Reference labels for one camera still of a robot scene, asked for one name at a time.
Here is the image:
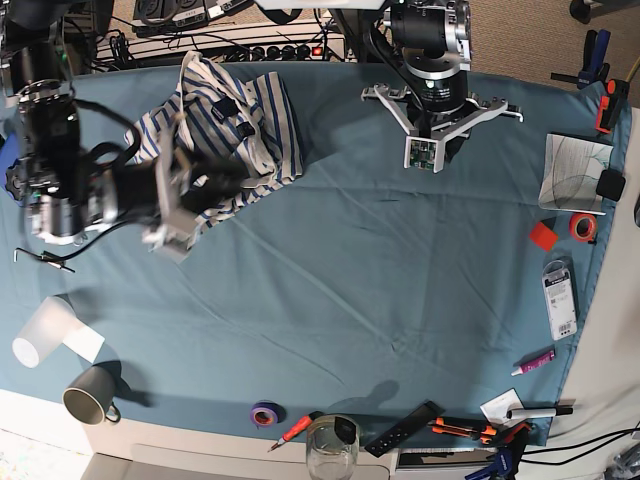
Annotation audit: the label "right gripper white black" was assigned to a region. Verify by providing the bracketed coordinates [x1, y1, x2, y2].
[142, 127, 248, 263]

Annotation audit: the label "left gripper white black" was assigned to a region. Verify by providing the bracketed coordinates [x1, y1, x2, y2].
[361, 83, 524, 173]

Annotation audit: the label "blue white striped T-shirt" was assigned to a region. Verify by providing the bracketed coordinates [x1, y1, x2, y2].
[133, 51, 304, 231]

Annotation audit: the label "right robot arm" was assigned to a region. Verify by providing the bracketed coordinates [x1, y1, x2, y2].
[1, 1, 244, 260]

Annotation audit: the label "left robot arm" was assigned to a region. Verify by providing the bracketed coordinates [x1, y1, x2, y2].
[361, 1, 524, 173]

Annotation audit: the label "grey patterned notebook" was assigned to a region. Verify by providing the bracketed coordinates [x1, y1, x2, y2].
[538, 133, 613, 216]

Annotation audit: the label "black power strip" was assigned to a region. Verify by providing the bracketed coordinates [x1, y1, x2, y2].
[215, 42, 345, 63]

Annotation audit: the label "red cube block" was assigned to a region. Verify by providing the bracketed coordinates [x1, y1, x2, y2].
[529, 219, 559, 252]

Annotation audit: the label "red tape roll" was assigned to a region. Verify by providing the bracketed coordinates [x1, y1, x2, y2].
[569, 213, 598, 244]

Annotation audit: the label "blue spring clamp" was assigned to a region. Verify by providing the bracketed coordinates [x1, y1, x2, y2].
[550, 29, 611, 90]

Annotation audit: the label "blue clamp block black knob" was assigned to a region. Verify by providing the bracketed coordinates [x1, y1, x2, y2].
[1, 133, 26, 204]

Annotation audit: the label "teal table cloth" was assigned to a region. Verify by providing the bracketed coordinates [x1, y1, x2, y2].
[1, 62, 602, 438]

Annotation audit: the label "orange black clamp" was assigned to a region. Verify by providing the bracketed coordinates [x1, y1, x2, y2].
[595, 79, 629, 134]

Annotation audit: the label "black square box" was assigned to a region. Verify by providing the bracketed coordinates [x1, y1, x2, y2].
[596, 168, 626, 202]

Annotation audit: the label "black hex key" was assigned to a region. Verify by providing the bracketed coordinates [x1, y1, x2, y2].
[13, 247, 44, 263]

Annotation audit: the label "clear plastic bit case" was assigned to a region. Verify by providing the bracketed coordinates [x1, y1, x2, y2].
[542, 259, 577, 341]

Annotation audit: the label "grey ceramic mug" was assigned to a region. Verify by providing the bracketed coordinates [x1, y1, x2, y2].
[62, 366, 121, 426]

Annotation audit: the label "purple tape roll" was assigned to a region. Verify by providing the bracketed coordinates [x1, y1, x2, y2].
[250, 400, 286, 428]

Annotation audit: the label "purple glue tube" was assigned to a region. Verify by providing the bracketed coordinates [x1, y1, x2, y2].
[511, 349, 555, 377]

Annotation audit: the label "black remote control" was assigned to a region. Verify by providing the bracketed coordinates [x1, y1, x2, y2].
[364, 401, 445, 458]

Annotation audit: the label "white paper card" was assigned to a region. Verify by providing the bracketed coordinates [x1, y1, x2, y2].
[480, 389, 523, 428]

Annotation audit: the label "orange black utility knife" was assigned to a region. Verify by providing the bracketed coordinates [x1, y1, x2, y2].
[428, 417, 497, 445]

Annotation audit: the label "white marker pen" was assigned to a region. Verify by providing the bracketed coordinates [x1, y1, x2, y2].
[506, 406, 574, 420]

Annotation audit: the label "clear glass jar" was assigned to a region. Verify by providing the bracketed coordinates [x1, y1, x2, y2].
[306, 414, 360, 480]

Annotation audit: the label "blue black bar clamp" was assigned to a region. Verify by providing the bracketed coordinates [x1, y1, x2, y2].
[465, 421, 532, 480]

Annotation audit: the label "orange handled screwdriver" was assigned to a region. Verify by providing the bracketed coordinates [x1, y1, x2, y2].
[269, 411, 323, 452]

